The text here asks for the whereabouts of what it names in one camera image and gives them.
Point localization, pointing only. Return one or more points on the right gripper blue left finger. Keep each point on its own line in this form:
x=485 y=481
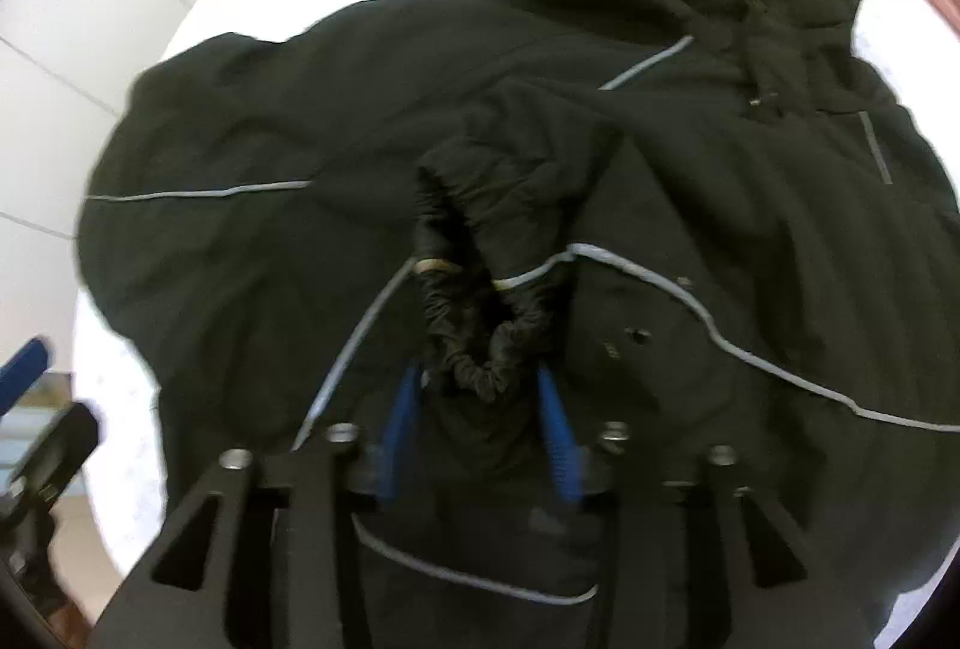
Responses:
x=398 y=449

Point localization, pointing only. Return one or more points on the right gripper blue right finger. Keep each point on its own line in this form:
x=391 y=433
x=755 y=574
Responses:
x=564 y=456

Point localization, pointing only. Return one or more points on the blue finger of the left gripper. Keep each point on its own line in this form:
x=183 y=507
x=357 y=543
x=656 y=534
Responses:
x=22 y=371

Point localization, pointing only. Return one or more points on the black hooded jacket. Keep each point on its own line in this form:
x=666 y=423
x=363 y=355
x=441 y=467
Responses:
x=525 y=258

